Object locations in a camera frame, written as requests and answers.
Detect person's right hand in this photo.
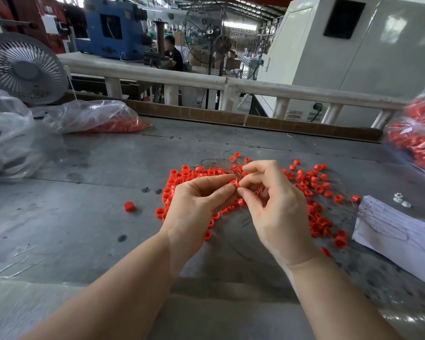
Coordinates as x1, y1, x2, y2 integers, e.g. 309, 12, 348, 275
237, 160, 321, 272

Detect person's left hand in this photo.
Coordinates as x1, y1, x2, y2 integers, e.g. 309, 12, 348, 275
159, 173, 240, 265

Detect pile of red plastic rings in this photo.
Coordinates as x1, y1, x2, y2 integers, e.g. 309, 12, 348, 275
154, 153, 362, 258

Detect bundle of thin metal wires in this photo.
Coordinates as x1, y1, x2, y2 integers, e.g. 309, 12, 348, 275
198, 156, 288, 231

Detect person's left forearm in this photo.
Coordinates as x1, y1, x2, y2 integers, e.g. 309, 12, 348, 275
21, 236, 188, 340

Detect person's right forearm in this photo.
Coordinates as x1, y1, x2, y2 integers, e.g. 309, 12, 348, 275
283, 257, 406, 340

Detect brown wooden board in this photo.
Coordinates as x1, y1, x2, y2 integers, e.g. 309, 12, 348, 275
62, 92, 383, 142

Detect white paper sheet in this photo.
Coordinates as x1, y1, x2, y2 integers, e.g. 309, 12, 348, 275
352, 195, 425, 289

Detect white metal railing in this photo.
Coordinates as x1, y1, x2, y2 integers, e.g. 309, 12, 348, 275
59, 53, 410, 129

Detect clear bag with red pieces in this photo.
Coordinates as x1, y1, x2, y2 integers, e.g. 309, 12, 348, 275
44, 100, 151, 134

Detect large clear bag red pieces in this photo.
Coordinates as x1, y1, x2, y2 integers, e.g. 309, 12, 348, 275
384, 70, 425, 176

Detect blue industrial machine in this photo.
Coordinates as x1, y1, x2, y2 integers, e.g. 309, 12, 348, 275
78, 0, 154, 61

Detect large grey machine cabinet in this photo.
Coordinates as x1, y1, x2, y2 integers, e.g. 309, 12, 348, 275
256, 0, 425, 128

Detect crumpled clear plastic bag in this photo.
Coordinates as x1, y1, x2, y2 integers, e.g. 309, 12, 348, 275
0, 85, 48, 180

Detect white desk fan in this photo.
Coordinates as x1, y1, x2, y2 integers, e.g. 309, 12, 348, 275
0, 33, 71, 107

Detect red industrial machine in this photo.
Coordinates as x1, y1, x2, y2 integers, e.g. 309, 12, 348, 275
0, 0, 70, 54

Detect black pedestal fan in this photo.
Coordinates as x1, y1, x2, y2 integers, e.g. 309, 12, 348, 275
211, 33, 235, 111

